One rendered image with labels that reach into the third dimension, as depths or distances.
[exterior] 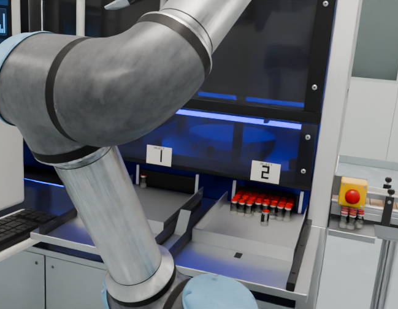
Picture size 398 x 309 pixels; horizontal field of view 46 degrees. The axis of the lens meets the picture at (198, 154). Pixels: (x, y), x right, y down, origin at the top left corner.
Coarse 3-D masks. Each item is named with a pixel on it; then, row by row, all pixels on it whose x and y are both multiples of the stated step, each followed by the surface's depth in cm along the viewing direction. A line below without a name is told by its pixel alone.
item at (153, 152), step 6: (150, 150) 148; (156, 150) 147; (168, 150) 146; (150, 156) 148; (156, 156) 147; (162, 156) 147; (168, 156) 146; (150, 162) 149; (156, 162) 148; (162, 162) 147; (168, 162) 147
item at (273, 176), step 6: (252, 162) 138; (258, 162) 137; (264, 162) 137; (252, 168) 138; (258, 168) 138; (264, 168) 137; (270, 168) 136; (276, 168) 136; (252, 174) 139; (258, 174) 138; (264, 174) 138; (270, 174) 137; (276, 174) 136; (258, 180) 138; (264, 180) 138; (270, 180) 137; (276, 180) 137
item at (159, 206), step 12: (144, 192) 154; (156, 192) 155; (168, 192) 156; (144, 204) 143; (156, 204) 144; (168, 204) 145; (180, 204) 145; (156, 216) 134; (168, 216) 135; (156, 228) 123
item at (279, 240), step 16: (224, 208) 145; (208, 224) 131; (224, 224) 132; (240, 224) 133; (256, 224) 134; (272, 224) 135; (288, 224) 136; (192, 240) 120; (208, 240) 119; (224, 240) 118; (240, 240) 116; (256, 240) 123; (272, 240) 124; (288, 240) 125; (272, 256) 114; (288, 256) 113
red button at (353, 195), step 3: (351, 189) 128; (354, 189) 129; (348, 192) 128; (351, 192) 127; (354, 192) 127; (357, 192) 127; (345, 195) 128; (348, 195) 128; (351, 195) 127; (354, 195) 127; (357, 195) 127; (345, 198) 129; (348, 198) 128; (351, 198) 128; (354, 198) 127; (357, 198) 127; (348, 201) 128; (351, 201) 128; (354, 201) 127; (357, 201) 127
